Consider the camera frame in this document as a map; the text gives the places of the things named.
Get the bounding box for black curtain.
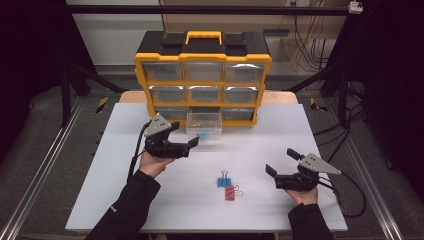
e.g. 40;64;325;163
0;0;98;161
333;0;424;201

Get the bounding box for yellow black drawer organizer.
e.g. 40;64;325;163
133;30;273;128

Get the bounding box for black metal frame beam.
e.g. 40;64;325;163
66;4;351;16

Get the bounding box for black floor cables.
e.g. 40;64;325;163
313;79;368;164

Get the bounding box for wooden panel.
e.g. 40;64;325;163
159;0;351;71

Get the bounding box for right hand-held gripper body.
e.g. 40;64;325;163
274;153;343;192

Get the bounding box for left hand-held gripper black cable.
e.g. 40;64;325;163
127;121;151;183

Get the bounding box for person's left hand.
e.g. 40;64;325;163
138;151;176;179

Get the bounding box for white table mat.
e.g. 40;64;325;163
64;102;349;233

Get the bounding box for red binder clip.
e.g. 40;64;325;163
224;184;244;202

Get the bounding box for person's right hand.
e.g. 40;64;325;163
284;185;319;206

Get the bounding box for hanging black cable bundle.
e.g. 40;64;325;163
293;14;331;71

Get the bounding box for black metal stand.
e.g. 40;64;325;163
59;63;128;128
286;66;351;128

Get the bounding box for clear plastic pull-out drawer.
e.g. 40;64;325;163
185;112;223;136

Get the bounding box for hand-held gripper black cable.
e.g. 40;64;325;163
127;121;151;183
318;171;367;219

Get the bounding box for set of clear organizer drawers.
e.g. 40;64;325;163
142;61;266;122

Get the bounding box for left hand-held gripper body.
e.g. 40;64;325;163
143;113;191;159

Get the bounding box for right hand-held gripper black cable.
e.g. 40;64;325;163
318;171;367;219

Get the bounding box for aluminium floor rail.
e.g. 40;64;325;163
0;96;86;240
324;99;404;240

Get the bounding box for small white device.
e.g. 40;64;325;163
348;0;364;14

